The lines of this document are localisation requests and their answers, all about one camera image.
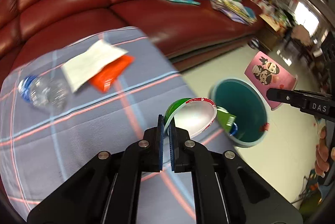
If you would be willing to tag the white paper napkin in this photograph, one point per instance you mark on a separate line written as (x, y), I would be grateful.
(78, 70)

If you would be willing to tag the red leather sofa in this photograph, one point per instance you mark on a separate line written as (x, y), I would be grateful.
(187, 35)

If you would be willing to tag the green pastry box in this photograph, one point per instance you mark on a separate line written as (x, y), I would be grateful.
(225, 119)

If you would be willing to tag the orange red packet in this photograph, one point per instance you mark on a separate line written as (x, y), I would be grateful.
(103, 80)

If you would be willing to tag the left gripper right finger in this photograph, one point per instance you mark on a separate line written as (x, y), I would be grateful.
(225, 188)

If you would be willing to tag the wooden side cabinet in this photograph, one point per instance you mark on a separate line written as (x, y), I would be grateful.
(269, 35)

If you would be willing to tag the blue plaid tablecloth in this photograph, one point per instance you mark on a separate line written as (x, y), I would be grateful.
(40, 150)

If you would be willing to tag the clear water bottle blue label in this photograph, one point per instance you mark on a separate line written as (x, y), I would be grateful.
(44, 93)

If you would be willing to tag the pink paper cup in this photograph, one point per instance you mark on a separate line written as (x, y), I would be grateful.
(266, 73)

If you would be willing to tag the blue plastic tray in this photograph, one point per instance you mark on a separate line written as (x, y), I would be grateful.
(233, 129)

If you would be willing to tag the green red paper bowl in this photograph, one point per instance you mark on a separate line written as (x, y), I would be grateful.
(192, 114)

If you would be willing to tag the person right hand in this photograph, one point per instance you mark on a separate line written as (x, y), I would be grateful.
(321, 164)

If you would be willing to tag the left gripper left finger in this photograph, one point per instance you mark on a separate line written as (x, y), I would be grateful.
(106, 189)

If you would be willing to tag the blue white ball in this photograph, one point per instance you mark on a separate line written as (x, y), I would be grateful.
(254, 43)

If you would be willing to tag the teal trash bin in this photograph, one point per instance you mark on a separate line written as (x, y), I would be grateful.
(244, 102)

